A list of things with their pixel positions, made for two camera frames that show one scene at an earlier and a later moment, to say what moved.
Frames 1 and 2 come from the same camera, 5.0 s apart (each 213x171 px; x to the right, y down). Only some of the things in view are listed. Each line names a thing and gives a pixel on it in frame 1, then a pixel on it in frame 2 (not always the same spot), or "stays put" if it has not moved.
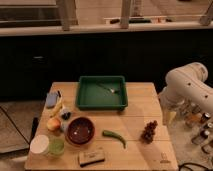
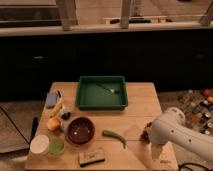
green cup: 56,147 stays put
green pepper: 113,134 stays put
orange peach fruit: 53,123 stays put
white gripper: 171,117 → 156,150
